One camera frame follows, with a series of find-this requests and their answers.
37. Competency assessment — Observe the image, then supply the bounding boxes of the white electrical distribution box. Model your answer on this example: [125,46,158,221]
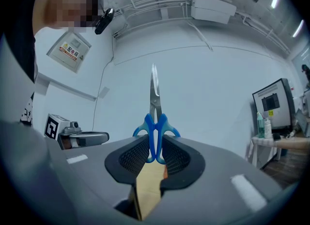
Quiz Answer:
[46,30,92,74]

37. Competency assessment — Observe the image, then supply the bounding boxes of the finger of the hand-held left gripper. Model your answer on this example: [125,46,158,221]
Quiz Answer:
[69,131,110,148]

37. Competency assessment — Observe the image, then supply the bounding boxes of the white ceiling conduit pipes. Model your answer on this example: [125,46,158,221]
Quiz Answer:
[112,0,194,38]

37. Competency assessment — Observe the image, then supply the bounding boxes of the white air conditioner unit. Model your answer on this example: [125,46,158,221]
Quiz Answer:
[190,0,237,25]

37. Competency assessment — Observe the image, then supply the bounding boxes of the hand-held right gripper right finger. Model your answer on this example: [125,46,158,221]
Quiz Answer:
[149,135,283,221]

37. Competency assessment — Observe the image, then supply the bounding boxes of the thin grey wall cable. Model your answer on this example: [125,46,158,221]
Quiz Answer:
[92,35,116,131]

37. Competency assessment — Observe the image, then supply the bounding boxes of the grey wall tape patch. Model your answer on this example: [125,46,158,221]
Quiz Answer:
[98,86,110,99]

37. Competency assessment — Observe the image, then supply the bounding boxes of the green bottle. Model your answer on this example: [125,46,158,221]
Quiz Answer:
[256,112,265,139]

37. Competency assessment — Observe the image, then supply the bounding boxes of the small white bottle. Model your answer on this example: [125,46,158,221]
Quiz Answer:
[263,118,273,139]

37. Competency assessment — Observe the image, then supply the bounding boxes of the white curved desk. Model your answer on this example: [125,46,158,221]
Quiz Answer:
[248,132,310,169]

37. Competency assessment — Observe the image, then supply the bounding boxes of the person's left hand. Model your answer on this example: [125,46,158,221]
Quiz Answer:
[62,137,79,150]

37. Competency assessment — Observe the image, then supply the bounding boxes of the black head camera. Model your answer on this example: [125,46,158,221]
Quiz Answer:
[94,8,115,35]

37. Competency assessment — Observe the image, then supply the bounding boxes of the person's torso in black top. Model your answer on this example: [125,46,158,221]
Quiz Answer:
[3,0,53,127]

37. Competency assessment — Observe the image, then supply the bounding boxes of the blue-handled scissors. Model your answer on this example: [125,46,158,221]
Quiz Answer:
[132,63,181,165]

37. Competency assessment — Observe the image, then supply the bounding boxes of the person's head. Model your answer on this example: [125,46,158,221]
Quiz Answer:
[32,0,105,30]

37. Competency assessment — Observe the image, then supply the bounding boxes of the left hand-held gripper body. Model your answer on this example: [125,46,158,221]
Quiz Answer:
[44,113,82,141]

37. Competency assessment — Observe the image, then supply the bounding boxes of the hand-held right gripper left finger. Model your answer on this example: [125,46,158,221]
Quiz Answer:
[46,134,151,208]

